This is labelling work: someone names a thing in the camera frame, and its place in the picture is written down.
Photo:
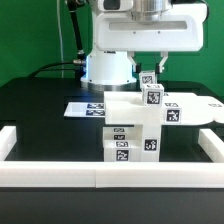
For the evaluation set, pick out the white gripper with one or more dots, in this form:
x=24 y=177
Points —
x=178 y=29

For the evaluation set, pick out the white tagged cube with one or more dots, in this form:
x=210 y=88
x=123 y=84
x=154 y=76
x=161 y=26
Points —
x=152 y=94
x=147 y=77

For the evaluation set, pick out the white chair back frame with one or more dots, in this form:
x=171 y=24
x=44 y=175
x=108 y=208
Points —
x=127 y=108

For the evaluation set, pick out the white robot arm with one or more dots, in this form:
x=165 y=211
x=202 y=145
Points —
x=112 y=69

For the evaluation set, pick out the white marker sheet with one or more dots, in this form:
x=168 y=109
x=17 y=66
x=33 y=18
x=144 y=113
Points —
x=84 y=109

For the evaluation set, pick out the white U-shaped barrier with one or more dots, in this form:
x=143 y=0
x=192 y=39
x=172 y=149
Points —
x=111 y=174

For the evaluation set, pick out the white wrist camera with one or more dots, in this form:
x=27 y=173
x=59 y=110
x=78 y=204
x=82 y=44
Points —
x=114 y=6

